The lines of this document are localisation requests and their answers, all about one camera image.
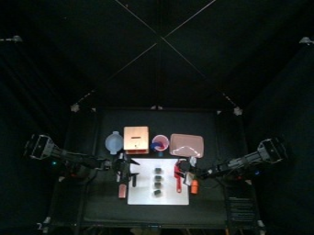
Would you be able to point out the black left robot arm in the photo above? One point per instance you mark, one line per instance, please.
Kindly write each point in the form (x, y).
(74, 156)

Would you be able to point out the wooden box with red front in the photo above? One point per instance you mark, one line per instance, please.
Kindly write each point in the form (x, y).
(137, 137)

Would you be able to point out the small blue tape piece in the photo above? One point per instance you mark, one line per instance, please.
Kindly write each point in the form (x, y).
(161, 154)

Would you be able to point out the blue plastic utensil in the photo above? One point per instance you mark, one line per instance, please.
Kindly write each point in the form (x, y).
(156, 147)

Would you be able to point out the white cutting board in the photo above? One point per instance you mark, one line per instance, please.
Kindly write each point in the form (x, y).
(144, 195)

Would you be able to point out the red plastic cup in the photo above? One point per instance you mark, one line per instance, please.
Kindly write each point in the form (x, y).
(164, 141)

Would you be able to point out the grey-blue bowl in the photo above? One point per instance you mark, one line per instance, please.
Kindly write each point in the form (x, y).
(114, 143)

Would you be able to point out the toy sushi piece green centre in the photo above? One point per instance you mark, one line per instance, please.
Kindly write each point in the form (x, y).
(157, 192)

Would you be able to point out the orange toy carrot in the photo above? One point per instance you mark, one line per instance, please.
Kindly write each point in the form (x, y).
(195, 187)

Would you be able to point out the silver frame clamp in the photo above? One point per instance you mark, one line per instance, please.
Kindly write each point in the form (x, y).
(156, 107)
(237, 110)
(307, 40)
(17, 39)
(76, 107)

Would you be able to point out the toy sushi piece red centre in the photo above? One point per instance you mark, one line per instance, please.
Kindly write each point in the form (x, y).
(157, 185)
(158, 170)

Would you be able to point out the pink toy food piece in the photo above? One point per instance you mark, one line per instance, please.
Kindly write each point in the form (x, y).
(122, 191)

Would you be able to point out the red toy knife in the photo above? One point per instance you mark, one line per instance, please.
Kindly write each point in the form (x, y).
(179, 183)

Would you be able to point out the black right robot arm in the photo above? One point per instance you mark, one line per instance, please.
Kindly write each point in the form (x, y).
(245, 162)

